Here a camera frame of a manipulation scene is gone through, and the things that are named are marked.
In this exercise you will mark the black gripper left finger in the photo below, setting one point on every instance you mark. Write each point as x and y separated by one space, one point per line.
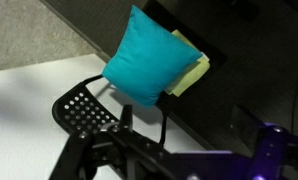
122 146

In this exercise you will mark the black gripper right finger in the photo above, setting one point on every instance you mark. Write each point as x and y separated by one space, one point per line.
272 150

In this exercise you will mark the black mesh basket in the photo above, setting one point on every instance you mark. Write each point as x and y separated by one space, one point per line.
79 110

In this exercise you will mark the teal fabric pillow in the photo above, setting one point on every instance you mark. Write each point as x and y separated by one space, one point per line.
149 60

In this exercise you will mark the yellow-green folded cloth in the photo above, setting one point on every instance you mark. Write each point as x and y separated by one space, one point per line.
190 75

